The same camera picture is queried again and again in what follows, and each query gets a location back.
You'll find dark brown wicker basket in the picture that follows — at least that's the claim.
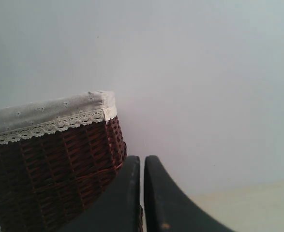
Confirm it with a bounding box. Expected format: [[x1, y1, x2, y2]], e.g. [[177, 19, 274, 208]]
[[0, 117, 127, 232]]

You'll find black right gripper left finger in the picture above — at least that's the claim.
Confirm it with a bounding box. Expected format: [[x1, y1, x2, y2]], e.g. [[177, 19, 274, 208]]
[[59, 156, 141, 232]]

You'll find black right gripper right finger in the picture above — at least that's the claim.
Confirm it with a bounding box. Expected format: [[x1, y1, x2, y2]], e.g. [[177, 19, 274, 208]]
[[144, 155, 232, 232]]

